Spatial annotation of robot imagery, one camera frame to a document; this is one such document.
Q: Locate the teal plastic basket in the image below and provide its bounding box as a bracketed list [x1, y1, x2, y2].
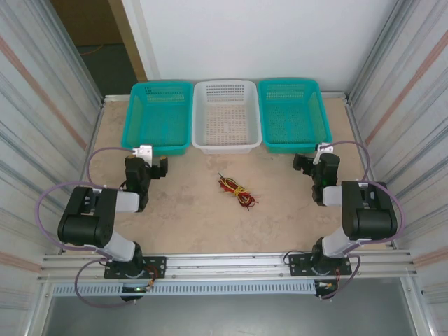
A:
[257, 78, 333, 154]
[120, 80, 195, 158]

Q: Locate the white plastic basket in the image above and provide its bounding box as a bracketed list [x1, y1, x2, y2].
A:
[191, 80, 263, 155]

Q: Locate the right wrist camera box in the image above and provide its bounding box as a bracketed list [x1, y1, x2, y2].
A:
[314, 142, 333, 165]

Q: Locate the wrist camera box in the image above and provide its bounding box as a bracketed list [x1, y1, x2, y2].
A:
[134, 143, 154, 164]
[314, 142, 333, 165]

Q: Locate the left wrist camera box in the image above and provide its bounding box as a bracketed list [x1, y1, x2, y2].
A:
[134, 143, 154, 164]

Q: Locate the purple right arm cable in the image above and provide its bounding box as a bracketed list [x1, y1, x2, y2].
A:
[316, 139, 407, 302]

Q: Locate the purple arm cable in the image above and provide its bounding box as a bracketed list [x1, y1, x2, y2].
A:
[316, 139, 407, 302]
[36, 146, 139, 309]

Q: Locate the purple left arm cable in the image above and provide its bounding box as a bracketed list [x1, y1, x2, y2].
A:
[36, 146, 139, 309]

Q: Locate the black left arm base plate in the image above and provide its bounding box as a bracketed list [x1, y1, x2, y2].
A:
[104, 256, 167, 280]

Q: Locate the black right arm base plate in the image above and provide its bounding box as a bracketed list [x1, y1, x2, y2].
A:
[287, 252, 352, 277]

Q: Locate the aluminium mounting rail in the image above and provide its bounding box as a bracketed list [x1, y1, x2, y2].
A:
[38, 248, 417, 281]

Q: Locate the orange floor cable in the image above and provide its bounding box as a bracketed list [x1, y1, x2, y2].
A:
[79, 44, 103, 57]

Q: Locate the tan door frame post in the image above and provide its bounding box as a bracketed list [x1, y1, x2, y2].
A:
[107, 0, 148, 81]

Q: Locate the grey slotted cable duct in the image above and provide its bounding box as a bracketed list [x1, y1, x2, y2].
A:
[51, 281, 318, 297]

